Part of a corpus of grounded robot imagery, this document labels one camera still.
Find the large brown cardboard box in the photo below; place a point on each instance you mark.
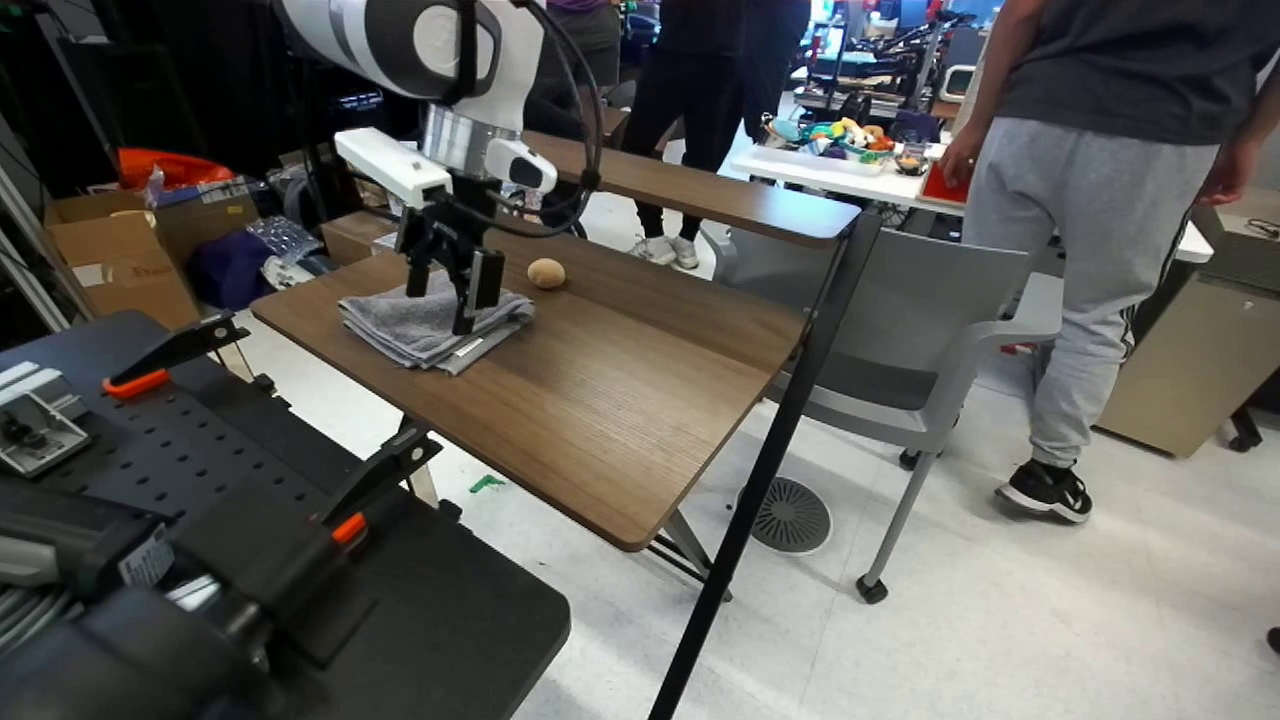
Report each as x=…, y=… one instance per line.
x=112, y=260

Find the small brown cardboard box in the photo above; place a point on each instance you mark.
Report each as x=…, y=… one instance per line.
x=363, y=238

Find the red and white box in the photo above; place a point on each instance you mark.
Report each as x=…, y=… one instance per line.
x=942, y=184

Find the beige cabinet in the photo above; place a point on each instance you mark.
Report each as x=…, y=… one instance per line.
x=1185, y=355

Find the small black white device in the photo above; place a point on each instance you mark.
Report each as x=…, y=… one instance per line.
x=42, y=425

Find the orange red bundle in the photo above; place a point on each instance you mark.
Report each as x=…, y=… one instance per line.
x=164, y=165

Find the narrow wooden table black legs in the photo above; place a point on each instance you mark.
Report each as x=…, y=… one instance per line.
x=722, y=193

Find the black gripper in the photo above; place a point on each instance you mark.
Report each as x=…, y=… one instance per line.
x=460, y=226

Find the grey plastic chair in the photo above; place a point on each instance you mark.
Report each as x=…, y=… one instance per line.
x=922, y=321

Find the round grey floor cover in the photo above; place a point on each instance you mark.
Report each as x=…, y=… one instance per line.
x=791, y=516

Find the person in black clothes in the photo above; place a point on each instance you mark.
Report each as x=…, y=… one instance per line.
x=704, y=65

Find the white cluttered table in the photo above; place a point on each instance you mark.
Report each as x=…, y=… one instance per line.
x=853, y=179

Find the colourful small toys pile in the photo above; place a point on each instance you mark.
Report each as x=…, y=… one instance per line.
x=845, y=138

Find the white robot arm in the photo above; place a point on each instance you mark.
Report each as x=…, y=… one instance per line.
x=352, y=35

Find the grey towel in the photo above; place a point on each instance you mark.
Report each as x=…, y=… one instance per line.
x=400, y=335

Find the purple blue bag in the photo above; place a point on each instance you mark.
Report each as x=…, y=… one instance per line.
x=230, y=265

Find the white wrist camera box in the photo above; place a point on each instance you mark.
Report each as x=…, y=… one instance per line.
x=386, y=163

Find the black perforated robot platform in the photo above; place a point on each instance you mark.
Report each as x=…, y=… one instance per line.
x=441, y=626

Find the person in grey sweatpants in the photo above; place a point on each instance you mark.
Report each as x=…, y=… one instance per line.
x=1107, y=212

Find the black work table leg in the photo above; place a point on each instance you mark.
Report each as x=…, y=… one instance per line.
x=683, y=549

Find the tan round plushie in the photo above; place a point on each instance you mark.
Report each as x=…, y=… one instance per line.
x=546, y=275

